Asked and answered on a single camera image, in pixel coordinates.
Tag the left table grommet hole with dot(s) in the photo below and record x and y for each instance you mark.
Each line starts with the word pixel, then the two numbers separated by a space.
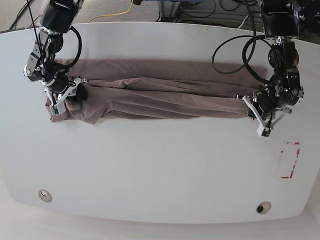
pixel 45 196

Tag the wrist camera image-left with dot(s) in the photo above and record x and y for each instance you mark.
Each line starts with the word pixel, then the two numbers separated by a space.
pixel 58 109

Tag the table grommet hole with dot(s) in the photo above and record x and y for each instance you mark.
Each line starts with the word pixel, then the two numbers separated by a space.
pixel 263 208
pixel 45 196

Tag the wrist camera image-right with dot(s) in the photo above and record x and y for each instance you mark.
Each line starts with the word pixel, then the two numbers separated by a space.
pixel 263 131

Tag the white-black gripper image-right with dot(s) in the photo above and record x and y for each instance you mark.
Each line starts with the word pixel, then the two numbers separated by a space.
pixel 268 107

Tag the right table grommet hole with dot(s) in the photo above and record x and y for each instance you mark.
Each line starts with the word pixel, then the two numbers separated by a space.
pixel 263 208

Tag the red tape rectangle marking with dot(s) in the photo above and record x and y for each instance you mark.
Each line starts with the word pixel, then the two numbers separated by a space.
pixel 288 158

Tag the mauve t-shirt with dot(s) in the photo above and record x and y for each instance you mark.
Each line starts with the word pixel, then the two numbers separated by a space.
pixel 156 89

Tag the white-black gripper image-left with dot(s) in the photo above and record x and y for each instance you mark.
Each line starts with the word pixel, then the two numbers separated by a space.
pixel 68 88

